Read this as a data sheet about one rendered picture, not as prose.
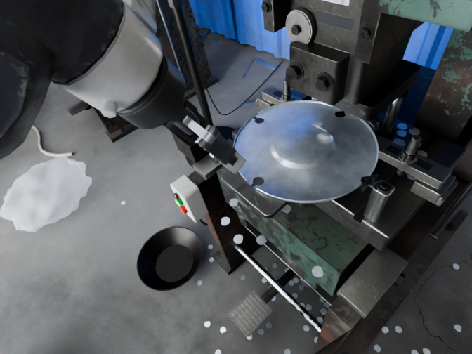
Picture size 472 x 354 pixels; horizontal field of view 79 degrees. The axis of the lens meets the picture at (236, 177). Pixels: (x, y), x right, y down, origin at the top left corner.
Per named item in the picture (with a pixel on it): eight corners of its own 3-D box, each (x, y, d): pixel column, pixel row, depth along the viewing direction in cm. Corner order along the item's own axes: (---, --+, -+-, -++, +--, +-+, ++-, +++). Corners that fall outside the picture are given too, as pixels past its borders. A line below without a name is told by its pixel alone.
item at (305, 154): (408, 139, 56) (409, 136, 56) (312, 234, 47) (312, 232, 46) (295, 88, 72) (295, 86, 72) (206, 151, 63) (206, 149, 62)
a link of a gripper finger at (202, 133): (170, 93, 31) (199, 112, 28) (197, 118, 35) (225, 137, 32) (156, 112, 31) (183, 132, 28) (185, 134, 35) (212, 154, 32)
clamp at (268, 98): (300, 130, 73) (302, 97, 65) (256, 105, 83) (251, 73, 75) (316, 119, 75) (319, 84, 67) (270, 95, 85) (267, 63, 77)
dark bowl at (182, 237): (164, 311, 119) (158, 307, 113) (131, 262, 135) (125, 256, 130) (219, 263, 129) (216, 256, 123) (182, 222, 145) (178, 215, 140)
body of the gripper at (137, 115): (92, 93, 30) (152, 133, 38) (129, 127, 26) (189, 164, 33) (135, 36, 30) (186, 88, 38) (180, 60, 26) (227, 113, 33)
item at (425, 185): (439, 206, 55) (463, 172, 47) (360, 164, 64) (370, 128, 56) (454, 188, 57) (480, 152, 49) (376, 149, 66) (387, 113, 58)
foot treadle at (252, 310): (248, 341, 98) (246, 337, 94) (230, 317, 103) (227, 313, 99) (353, 230, 117) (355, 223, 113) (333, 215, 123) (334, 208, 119)
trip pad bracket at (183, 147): (206, 189, 90) (189, 145, 75) (188, 173, 95) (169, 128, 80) (220, 178, 92) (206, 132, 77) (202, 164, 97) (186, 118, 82)
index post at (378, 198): (375, 224, 54) (388, 194, 47) (361, 214, 56) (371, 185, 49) (383, 215, 55) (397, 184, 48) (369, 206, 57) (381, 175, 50)
